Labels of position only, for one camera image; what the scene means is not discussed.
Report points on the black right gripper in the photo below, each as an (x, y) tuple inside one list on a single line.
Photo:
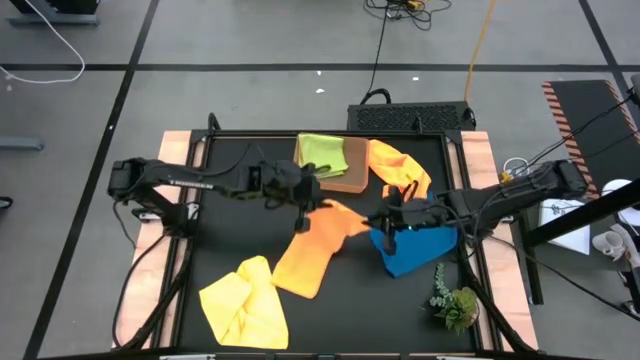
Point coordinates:
[(422, 216)]

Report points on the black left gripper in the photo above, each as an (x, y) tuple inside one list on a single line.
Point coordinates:
[(287, 185)]

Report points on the blue microfiber towel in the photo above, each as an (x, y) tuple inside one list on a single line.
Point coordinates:
[(420, 250)]

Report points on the green microfiber towel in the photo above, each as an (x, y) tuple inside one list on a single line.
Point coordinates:
[(322, 152)]

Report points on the orange microfiber towel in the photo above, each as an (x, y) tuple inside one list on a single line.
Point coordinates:
[(395, 165), (310, 255)]

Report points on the yellow microfiber towel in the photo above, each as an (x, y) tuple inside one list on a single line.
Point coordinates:
[(240, 310)]

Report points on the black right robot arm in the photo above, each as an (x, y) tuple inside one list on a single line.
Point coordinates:
[(525, 189)]

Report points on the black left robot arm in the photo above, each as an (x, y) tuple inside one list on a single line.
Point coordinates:
[(150, 172)]

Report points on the orange translucent plastic bin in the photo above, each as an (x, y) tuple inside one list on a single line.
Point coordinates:
[(357, 170)]

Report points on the black perforated computer case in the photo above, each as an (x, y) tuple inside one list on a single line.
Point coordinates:
[(410, 117)]

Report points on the artificial succulent plant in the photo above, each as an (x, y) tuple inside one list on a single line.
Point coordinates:
[(457, 307)]

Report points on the wooden side board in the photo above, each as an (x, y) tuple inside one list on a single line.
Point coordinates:
[(477, 150), (170, 150)]

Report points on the white paper sheet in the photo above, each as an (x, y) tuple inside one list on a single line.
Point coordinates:
[(570, 240)]

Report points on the black aluminium stand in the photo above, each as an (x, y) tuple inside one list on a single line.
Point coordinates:
[(585, 214)]

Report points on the white mug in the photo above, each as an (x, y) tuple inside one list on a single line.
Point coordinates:
[(607, 244)]

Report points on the black mat orange striped edge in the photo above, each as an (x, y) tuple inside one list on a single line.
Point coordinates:
[(585, 115)]

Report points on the white round object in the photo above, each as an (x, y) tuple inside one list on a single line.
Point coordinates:
[(617, 187)]

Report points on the grey desk foot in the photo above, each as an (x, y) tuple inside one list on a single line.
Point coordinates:
[(50, 20)]

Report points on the black aluminium table frame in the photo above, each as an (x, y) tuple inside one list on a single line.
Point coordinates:
[(250, 133)]

